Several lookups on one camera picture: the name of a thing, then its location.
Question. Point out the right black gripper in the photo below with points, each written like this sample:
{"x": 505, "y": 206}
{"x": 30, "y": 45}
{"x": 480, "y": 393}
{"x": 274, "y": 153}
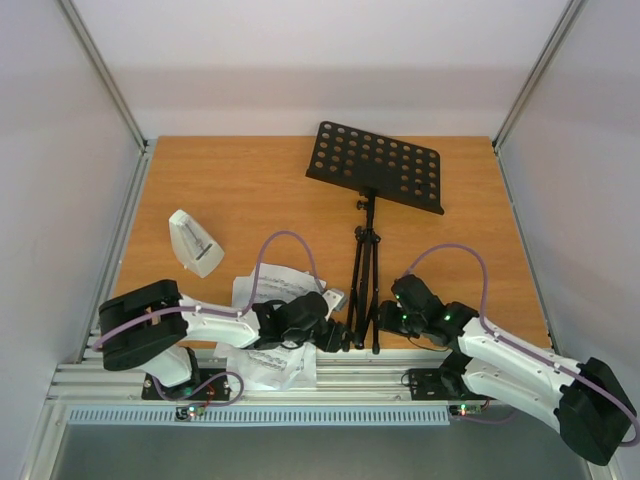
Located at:
{"x": 388, "y": 316}

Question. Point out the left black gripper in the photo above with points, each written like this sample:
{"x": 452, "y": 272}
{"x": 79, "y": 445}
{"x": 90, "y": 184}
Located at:
{"x": 331, "y": 342}

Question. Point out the white metronome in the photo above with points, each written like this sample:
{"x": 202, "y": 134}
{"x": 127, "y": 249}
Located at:
{"x": 195, "y": 249}

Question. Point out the black music stand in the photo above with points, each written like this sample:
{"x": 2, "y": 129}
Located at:
{"x": 376, "y": 167}

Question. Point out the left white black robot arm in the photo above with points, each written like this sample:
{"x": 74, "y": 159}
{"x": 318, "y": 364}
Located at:
{"x": 143, "y": 328}

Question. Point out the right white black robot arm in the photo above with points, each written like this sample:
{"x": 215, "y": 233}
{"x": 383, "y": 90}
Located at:
{"x": 583, "y": 402}

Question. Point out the white sheet music paper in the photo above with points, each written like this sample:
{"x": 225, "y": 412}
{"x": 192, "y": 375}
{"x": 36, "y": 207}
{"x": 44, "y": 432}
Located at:
{"x": 275, "y": 283}

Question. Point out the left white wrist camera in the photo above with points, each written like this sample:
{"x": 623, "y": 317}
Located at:
{"x": 335, "y": 299}

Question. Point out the aluminium rail base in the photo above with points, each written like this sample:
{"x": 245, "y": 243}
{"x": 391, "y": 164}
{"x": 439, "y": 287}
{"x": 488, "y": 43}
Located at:
{"x": 357, "y": 377}

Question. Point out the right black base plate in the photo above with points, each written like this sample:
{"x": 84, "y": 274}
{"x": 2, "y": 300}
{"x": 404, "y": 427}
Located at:
{"x": 431, "y": 384}

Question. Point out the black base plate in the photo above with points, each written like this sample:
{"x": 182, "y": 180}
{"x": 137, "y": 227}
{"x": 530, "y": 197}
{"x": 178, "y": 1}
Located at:
{"x": 211, "y": 384}
{"x": 431, "y": 384}

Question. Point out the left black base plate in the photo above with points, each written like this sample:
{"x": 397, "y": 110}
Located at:
{"x": 211, "y": 384}

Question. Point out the grey slotted cable duct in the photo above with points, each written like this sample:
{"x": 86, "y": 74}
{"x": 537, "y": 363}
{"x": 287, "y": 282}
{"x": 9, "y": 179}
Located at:
{"x": 262, "y": 416}

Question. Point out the right aluminium frame post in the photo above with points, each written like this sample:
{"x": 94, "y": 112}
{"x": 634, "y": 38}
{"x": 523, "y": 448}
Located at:
{"x": 560, "y": 31}

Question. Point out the aluminium frame post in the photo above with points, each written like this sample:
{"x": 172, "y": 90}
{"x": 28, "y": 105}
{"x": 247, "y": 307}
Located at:
{"x": 560, "y": 31}
{"x": 80, "y": 30}

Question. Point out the left aluminium frame post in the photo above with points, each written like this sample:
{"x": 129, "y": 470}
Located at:
{"x": 80, "y": 30}

